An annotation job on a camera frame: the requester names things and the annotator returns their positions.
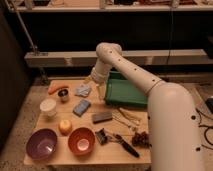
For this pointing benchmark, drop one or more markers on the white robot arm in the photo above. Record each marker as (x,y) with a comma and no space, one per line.
(173,128)

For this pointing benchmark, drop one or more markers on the yellow apple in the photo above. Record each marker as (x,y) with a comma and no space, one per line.
(65,127)

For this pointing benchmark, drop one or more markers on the purple bowl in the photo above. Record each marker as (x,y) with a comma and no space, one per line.
(41,144)

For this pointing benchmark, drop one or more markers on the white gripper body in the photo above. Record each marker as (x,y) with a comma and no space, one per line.
(97,76)

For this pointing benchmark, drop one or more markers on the white plastic cup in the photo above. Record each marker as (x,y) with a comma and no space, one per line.
(48,107)

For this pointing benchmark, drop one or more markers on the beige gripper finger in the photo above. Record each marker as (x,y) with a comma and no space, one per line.
(99,90)
(87,80)

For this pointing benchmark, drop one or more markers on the blue sponge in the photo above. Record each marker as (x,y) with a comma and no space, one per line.
(81,107)

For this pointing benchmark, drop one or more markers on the orange bowl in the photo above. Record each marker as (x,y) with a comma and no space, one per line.
(81,141)

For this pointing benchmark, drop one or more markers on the green plastic tray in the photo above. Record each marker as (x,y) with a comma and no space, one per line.
(121,92)

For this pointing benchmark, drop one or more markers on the metal diagonal pole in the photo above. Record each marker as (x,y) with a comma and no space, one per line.
(33,47)

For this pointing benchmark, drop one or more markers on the dark red grape bunch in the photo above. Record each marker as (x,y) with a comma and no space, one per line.
(140,140)

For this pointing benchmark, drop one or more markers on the light blue towel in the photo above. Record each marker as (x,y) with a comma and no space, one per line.
(83,90)

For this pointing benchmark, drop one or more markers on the small metal cup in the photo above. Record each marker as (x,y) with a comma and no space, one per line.
(63,95)

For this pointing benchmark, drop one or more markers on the orange carrot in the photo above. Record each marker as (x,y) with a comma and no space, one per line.
(53,89)

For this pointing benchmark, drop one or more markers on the grey metal shelf beam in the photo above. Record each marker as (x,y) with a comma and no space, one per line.
(139,57)

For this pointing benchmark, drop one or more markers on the dark grey block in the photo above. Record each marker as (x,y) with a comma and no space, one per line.
(101,117)

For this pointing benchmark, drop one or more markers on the black handled tool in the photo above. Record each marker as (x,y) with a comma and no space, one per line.
(127,147)

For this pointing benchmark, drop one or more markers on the black binder clip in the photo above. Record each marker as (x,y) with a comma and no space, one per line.
(101,136)

